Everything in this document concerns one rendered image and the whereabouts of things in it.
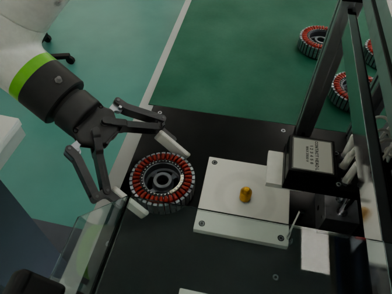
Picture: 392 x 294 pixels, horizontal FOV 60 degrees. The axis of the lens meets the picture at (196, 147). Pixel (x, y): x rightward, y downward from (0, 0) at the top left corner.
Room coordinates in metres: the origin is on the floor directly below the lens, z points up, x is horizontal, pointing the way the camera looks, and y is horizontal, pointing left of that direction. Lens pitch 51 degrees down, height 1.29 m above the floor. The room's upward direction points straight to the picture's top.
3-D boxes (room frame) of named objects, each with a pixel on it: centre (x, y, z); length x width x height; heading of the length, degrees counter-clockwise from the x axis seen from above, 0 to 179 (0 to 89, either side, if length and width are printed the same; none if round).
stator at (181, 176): (0.32, 0.06, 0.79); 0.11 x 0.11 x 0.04
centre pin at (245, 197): (0.30, -0.08, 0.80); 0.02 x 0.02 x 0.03
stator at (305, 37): (0.77, -0.33, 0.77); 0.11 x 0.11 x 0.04
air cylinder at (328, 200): (0.27, -0.23, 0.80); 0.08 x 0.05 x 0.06; 169
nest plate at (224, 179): (0.30, -0.08, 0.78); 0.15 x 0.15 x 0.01; 79
